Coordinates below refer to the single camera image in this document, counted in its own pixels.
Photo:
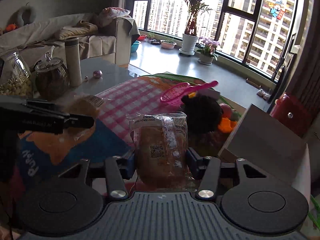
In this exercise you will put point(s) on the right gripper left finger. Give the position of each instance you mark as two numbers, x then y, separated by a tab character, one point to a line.
118	169

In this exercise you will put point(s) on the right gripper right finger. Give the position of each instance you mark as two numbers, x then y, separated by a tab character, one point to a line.
207	171

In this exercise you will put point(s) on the packaged bread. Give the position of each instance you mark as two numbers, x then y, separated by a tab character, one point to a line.
160	141

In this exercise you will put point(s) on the brown bread bun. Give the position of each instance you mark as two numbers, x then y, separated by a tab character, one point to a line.
85	105

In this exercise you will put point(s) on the pink toy racket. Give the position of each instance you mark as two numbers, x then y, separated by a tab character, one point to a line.
173	95

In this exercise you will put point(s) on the glass jar with nuts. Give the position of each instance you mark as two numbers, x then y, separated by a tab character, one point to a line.
15	75

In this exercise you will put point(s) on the colourful play mat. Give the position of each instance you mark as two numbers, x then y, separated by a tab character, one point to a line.
44	155

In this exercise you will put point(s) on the glass jar with dark contents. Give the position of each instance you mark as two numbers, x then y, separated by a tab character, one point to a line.
52	79

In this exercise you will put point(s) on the black plush toy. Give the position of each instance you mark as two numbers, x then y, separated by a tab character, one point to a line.
204	114

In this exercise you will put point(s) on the pink cardboard box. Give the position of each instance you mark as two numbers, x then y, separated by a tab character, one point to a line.
271	146

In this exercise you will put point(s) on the white thermos bottle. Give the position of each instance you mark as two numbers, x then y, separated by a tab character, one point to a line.
73	61

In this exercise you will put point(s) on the small purple ball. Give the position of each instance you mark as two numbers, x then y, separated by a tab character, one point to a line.
97	74

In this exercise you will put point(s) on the grey plush toy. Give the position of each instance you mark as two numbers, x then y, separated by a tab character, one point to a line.
23	16

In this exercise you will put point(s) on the pink flower pot plant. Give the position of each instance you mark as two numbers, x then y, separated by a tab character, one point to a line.
208	50

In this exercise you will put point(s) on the beige sofa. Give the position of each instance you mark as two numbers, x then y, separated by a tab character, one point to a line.
108	35

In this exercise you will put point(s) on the teal plastic basin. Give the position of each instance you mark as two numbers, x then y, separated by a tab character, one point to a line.
135	46

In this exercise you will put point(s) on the pink basin planter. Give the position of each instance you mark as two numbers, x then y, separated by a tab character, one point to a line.
168	44

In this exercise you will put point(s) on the tall plant in white pot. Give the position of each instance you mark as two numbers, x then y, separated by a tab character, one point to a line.
190	34

